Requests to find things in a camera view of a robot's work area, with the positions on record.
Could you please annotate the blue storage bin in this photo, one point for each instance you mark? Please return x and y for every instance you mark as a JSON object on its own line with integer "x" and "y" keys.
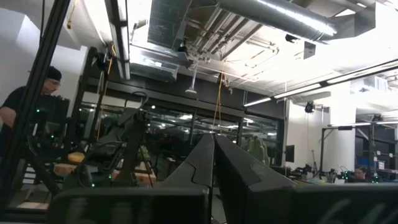
{"x": 362, "y": 161}

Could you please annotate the seated person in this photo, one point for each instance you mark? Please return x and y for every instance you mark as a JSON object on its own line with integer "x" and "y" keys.
{"x": 360, "y": 174}

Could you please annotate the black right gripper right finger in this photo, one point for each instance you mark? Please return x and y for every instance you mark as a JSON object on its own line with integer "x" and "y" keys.
{"x": 242, "y": 186}

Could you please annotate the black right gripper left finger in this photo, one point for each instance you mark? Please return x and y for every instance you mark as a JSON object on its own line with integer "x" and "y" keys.
{"x": 192, "y": 174}

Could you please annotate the long black linear ceiling light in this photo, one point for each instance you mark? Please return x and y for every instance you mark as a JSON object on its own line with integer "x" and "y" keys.
{"x": 124, "y": 37}
{"x": 298, "y": 90}

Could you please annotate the black background station frame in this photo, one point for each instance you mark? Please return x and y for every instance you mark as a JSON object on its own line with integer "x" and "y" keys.
{"x": 322, "y": 146}

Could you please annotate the grey rectangular ceiling duct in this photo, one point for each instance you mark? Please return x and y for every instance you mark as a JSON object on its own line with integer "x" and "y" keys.
{"x": 168, "y": 21}

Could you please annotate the white ceiling drop pole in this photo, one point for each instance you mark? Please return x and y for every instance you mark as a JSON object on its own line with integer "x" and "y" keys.
{"x": 191, "y": 90}

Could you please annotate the standing person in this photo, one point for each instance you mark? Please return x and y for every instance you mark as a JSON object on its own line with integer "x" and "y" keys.
{"x": 13, "y": 100}

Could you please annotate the dark wall monitor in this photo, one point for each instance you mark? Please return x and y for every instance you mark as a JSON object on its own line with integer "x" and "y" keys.
{"x": 289, "y": 154}

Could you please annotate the round silver ceiling duct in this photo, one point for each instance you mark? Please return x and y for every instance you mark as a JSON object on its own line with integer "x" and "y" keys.
{"x": 280, "y": 18}

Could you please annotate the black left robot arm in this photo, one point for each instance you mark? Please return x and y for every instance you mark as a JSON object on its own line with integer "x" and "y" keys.
{"x": 132, "y": 140}

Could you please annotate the round black ceiling device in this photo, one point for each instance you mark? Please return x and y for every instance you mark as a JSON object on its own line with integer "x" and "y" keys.
{"x": 309, "y": 107}

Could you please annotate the wooden workbench top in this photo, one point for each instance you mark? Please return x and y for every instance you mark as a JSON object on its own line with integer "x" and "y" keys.
{"x": 144, "y": 178}
{"x": 63, "y": 169}

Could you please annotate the pale green bulky object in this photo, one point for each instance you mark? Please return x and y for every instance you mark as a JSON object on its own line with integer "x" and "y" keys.
{"x": 258, "y": 151}

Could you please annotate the small black ceiling camera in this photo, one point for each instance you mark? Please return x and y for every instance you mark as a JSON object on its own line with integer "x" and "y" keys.
{"x": 291, "y": 38}

